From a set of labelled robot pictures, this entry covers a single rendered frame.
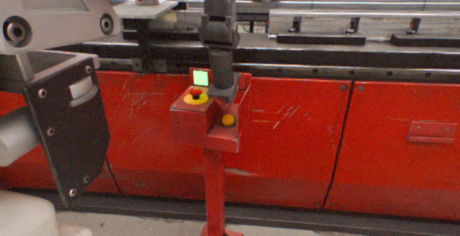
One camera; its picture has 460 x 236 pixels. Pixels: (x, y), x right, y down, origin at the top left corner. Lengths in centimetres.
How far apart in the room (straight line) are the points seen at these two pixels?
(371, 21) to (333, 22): 13
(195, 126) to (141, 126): 45
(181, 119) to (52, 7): 65
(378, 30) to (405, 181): 62
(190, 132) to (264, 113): 37
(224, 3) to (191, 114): 32
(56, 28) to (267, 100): 93
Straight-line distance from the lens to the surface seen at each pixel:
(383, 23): 119
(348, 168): 130
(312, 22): 113
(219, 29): 66
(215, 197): 105
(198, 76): 93
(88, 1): 23
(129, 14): 93
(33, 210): 44
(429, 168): 140
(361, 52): 107
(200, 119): 81
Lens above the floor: 116
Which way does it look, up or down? 28 degrees down
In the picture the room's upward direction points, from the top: straight up
